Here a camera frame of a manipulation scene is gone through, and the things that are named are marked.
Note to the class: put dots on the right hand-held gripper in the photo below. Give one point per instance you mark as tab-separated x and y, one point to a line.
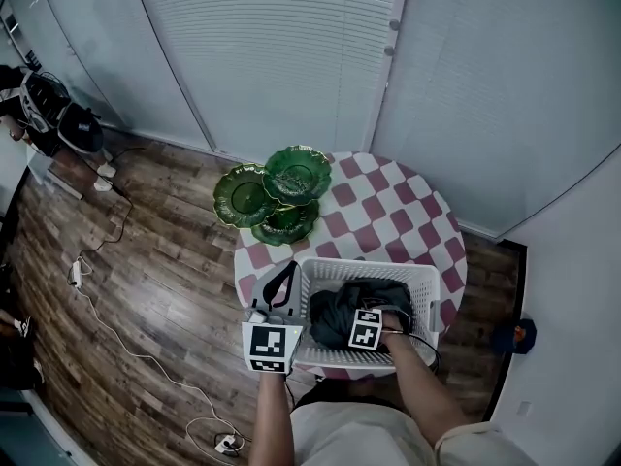
365	329

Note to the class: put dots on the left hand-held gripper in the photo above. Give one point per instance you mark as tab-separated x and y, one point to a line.
266	342

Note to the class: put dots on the dark grey clothes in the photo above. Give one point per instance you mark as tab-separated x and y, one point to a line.
335	313

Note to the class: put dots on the white plastic laundry basket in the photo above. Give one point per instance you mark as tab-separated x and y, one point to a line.
339	359

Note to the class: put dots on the person's right forearm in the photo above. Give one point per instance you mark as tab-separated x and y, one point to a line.
422	386

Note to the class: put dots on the person's left forearm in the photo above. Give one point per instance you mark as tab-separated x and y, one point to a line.
274	420

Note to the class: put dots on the green scalloped glass plate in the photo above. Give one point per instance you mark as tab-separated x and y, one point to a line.
242	197
297	175
286	226

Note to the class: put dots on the person's dark trousers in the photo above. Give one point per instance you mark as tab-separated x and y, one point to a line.
349	392

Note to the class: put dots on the person's white shirt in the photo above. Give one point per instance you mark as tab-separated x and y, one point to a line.
359	440

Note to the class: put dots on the red white checkered round table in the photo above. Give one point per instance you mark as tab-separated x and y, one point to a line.
388	211

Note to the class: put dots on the dark blue cap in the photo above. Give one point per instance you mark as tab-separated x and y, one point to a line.
515	335

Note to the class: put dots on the white power strip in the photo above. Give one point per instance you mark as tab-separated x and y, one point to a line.
75	274
226	443

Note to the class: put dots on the white window blinds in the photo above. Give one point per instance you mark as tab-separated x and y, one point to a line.
271	51

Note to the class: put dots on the dark bag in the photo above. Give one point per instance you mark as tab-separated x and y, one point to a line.
19	352

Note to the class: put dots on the white wall outlet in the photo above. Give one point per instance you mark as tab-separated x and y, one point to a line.
523	408

